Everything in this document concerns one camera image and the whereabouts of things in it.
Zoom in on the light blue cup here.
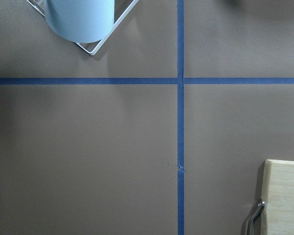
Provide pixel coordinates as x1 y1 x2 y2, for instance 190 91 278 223
45 0 115 43

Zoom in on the metal cutting board handle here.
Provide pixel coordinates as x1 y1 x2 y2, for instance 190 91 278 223
246 199 266 235

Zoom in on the white wire cup rack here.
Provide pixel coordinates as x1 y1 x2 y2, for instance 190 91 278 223
26 0 140 56

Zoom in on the bamboo cutting board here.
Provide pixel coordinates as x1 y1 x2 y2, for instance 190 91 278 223
261 159 294 235

